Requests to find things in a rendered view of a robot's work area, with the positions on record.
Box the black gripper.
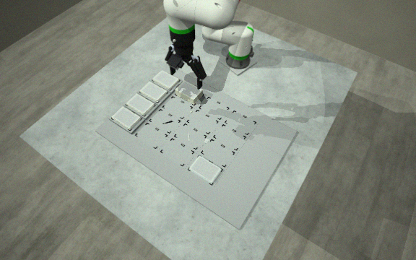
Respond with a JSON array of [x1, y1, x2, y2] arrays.
[[165, 42, 207, 90]]

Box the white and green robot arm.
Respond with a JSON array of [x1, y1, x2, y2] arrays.
[[163, 0, 254, 70]]

